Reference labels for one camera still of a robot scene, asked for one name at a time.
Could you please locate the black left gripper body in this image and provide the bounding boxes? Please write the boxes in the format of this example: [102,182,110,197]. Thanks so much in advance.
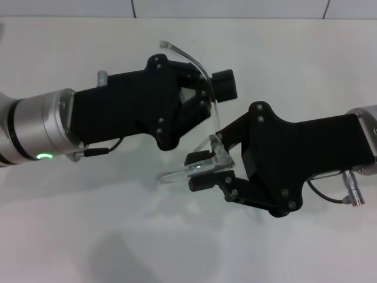
[70,54,183,152]

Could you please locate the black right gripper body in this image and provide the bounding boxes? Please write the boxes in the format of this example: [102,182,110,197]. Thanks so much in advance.
[240,101,377,219]

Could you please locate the clear white glasses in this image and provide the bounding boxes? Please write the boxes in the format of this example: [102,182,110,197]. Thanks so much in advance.
[157,40,236,186]

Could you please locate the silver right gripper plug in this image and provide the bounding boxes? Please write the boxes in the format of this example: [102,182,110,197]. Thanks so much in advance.
[342,169,368,205]

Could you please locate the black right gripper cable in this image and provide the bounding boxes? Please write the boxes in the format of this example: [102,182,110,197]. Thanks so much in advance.
[307,179,349,204]

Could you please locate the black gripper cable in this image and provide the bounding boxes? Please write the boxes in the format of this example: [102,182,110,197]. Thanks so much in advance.
[307,179,349,204]
[73,137,123,157]

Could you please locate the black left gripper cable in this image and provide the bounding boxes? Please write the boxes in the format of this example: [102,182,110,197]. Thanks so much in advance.
[73,137,123,157]

